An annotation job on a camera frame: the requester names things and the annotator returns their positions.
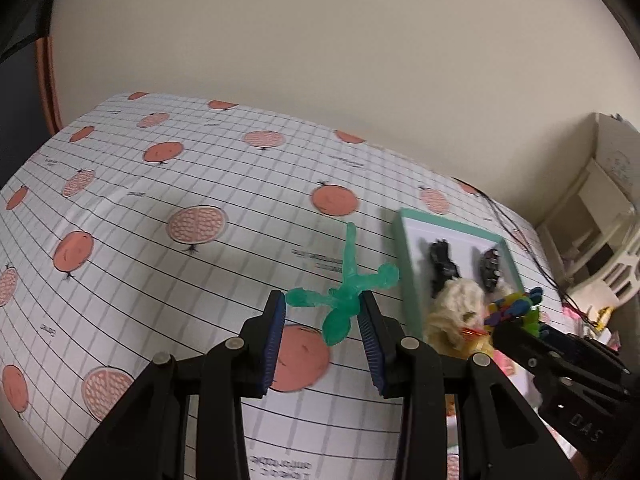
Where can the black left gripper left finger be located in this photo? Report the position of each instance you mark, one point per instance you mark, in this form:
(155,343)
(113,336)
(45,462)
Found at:
(144,434)

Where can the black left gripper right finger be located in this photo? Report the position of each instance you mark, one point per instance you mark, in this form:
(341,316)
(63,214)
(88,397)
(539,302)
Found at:
(499,434)

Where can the colourful building block toy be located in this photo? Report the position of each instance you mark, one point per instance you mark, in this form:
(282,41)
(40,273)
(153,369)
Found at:
(519,306)

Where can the cream knitted scrunchie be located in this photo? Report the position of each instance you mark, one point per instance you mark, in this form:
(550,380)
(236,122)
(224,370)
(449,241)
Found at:
(459,305)

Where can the green translucent plastic figure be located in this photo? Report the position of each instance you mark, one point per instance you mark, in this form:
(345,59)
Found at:
(343,300)

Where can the yellow snack cracker packet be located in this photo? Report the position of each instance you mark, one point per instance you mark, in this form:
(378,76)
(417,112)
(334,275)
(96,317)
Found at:
(476,341)

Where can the white shelf furniture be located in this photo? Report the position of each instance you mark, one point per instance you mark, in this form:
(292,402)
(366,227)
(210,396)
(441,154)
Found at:
(591,235)

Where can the black toy car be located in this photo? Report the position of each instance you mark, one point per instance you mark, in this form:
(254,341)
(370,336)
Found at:
(490,269)

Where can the black monster figurine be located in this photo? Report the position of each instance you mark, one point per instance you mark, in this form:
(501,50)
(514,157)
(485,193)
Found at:
(444,269)

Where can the teal white storage box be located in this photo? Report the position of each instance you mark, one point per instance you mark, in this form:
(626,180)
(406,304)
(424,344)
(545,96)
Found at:
(413,233)

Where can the fruit pattern grid tablecloth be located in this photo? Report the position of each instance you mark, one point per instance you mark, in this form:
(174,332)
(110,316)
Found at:
(158,223)

